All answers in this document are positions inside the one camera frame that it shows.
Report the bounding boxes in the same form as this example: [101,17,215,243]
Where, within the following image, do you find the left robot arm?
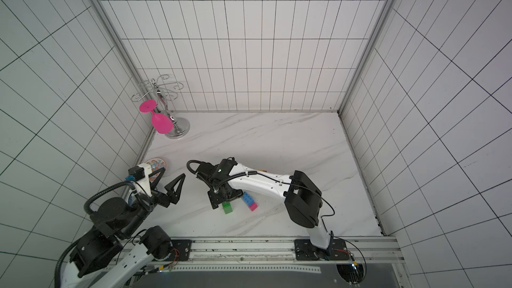
[53,164,191,287]

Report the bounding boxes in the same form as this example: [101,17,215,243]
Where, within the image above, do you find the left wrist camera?
[126,163,153,197]

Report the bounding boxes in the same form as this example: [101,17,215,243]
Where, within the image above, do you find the green lego brick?
[222,202,233,215]

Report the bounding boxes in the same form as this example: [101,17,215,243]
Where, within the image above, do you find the blue lego brick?
[242,192,255,207]

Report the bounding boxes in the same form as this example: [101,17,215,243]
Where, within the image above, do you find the pink plastic wine glass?
[139,100,173,134]

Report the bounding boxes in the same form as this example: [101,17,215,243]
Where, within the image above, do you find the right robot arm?
[186,157,332,251]

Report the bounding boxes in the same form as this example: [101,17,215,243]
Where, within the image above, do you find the patterned ceramic plate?
[145,157,167,173]

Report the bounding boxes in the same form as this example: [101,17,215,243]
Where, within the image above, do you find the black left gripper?
[119,174,187,237]

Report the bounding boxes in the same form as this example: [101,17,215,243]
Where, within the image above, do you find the metal glass rack stand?
[131,74,190,139]

